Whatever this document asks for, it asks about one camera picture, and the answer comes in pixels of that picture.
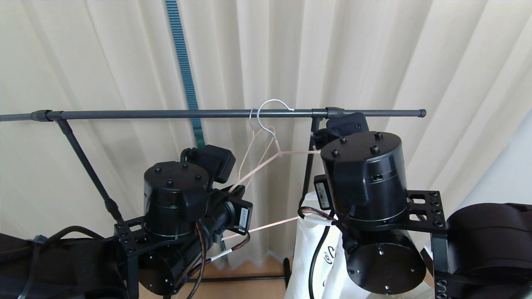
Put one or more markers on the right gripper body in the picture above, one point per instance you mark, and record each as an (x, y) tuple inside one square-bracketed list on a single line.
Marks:
[(386, 265)]

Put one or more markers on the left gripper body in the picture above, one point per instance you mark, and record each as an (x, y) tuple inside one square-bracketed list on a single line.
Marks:
[(174, 265)]

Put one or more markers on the pink clothes hanger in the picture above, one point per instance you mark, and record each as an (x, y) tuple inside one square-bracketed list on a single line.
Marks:
[(250, 120), (279, 153)]

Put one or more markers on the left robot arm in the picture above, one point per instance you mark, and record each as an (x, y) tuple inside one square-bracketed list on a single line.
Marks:
[(174, 199)]

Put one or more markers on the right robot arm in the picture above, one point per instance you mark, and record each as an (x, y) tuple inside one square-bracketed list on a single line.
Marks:
[(365, 178)]

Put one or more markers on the black clothes rack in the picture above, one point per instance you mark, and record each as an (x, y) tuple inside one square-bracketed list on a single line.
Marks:
[(124, 113)]

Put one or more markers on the window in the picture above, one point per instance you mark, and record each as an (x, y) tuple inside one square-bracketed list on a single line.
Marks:
[(183, 62)]

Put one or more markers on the beige curtain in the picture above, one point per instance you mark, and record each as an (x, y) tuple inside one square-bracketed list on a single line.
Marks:
[(374, 54), (83, 54)]

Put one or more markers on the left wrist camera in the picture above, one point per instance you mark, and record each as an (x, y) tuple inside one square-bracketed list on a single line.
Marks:
[(216, 162)]

